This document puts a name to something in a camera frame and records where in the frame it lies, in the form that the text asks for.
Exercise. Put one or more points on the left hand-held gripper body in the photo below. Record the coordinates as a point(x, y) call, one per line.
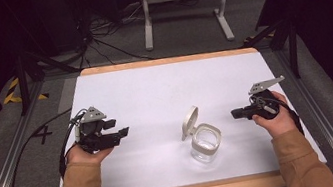
point(93, 132)

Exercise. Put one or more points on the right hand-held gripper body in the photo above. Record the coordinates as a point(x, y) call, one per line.
point(266, 104)

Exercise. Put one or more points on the person's right hand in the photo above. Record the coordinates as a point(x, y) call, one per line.
point(280, 124)

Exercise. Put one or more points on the person's left hand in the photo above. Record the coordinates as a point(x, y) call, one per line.
point(85, 156)

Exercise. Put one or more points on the clear jar with white lid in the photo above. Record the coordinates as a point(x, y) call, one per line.
point(205, 141)

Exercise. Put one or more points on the black floor tape mark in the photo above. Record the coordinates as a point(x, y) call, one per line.
point(42, 133)

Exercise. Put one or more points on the black tripod stand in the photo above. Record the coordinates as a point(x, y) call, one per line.
point(291, 43)
point(21, 82)

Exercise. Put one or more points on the yellow black floor tape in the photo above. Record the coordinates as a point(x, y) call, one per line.
point(12, 94)

